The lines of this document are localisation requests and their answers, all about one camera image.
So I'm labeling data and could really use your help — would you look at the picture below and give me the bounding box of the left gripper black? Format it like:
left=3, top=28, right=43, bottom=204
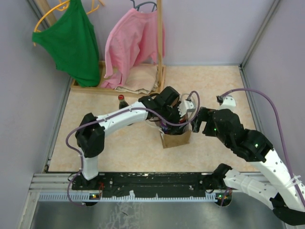
left=161, top=102, right=190, bottom=136

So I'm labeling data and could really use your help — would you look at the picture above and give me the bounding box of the purple soda can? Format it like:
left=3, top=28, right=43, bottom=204
left=160, top=120, right=171, bottom=134

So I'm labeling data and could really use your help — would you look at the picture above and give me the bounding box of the cola glass bottle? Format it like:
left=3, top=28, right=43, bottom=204
left=118, top=94, right=129, bottom=109

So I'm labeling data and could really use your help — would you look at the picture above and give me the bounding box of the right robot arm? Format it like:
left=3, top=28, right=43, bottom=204
left=192, top=107, right=305, bottom=226

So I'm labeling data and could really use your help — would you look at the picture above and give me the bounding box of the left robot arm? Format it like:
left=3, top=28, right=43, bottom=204
left=75, top=86, right=196, bottom=189

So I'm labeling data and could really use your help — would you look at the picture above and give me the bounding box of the beige folded cloth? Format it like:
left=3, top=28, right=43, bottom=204
left=115, top=65, right=158, bottom=94

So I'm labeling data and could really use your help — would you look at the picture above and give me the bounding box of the wooden clothes rack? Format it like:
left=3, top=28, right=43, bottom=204
left=33, top=0, right=166, bottom=98

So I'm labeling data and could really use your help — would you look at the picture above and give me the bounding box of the pink t-shirt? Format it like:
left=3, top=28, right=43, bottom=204
left=101, top=8, right=158, bottom=89

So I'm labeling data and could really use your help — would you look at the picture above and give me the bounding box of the grey clothes hanger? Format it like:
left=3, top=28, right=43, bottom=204
left=130, top=0, right=157, bottom=12

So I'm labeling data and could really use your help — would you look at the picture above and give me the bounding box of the green tank top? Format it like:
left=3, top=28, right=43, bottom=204
left=32, top=0, right=100, bottom=87

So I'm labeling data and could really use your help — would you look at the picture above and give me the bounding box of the yellow clothes hanger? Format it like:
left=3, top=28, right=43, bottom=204
left=33, top=0, right=106, bottom=46

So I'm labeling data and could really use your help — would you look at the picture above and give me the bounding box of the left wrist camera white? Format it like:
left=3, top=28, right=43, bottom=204
left=178, top=100, right=196, bottom=117

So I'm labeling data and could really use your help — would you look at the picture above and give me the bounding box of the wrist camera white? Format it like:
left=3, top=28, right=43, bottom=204
left=216, top=95, right=236, bottom=112
left=178, top=100, right=196, bottom=117

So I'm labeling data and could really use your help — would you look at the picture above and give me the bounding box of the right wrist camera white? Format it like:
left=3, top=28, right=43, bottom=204
left=216, top=95, right=236, bottom=112

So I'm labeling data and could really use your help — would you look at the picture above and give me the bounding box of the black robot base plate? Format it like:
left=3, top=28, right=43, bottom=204
left=71, top=171, right=242, bottom=207

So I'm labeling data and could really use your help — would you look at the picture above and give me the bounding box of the aluminium frame rail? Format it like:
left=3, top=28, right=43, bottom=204
left=29, top=173, right=72, bottom=191

